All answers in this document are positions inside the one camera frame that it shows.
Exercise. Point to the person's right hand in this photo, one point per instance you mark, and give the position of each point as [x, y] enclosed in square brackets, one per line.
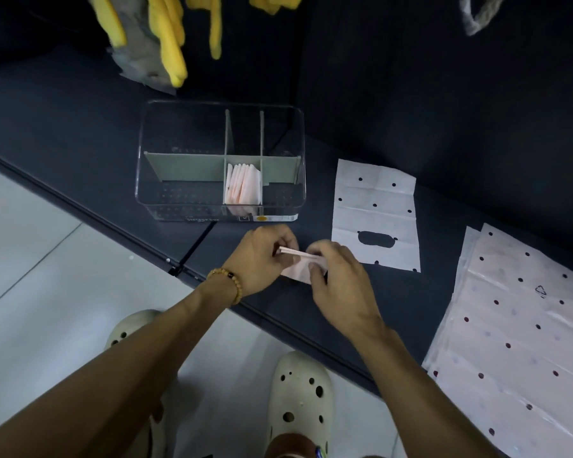
[346, 295]

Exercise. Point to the person's left hand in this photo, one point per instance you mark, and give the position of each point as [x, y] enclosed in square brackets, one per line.
[258, 262]

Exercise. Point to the pink bags row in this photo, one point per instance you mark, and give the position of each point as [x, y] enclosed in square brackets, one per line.
[377, 209]

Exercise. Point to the clear plastic organizer box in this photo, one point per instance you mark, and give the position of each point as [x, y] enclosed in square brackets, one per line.
[181, 169]

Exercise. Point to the stack of polka dot bags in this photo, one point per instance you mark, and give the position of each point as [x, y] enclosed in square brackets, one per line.
[520, 348]

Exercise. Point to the person's right forearm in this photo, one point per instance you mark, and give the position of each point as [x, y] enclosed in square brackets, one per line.
[420, 400]

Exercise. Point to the person's left forearm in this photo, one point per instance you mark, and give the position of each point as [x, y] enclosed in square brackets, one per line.
[105, 381]

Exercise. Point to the person's right leg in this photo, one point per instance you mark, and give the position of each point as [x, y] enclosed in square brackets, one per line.
[291, 445]

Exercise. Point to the cream right clog shoe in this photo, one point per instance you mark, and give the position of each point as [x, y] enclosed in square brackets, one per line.
[301, 386]

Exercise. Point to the cream clog shoe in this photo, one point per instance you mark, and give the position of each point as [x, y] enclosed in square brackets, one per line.
[301, 386]
[124, 329]

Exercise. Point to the cream left clog shoe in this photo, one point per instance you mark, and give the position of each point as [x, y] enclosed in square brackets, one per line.
[124, 329]

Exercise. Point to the dark blue sofa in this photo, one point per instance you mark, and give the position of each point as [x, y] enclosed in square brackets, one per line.
[410, 114]

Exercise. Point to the grey plush toy yellow feet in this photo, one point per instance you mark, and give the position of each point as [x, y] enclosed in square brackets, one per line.
[169, 47]

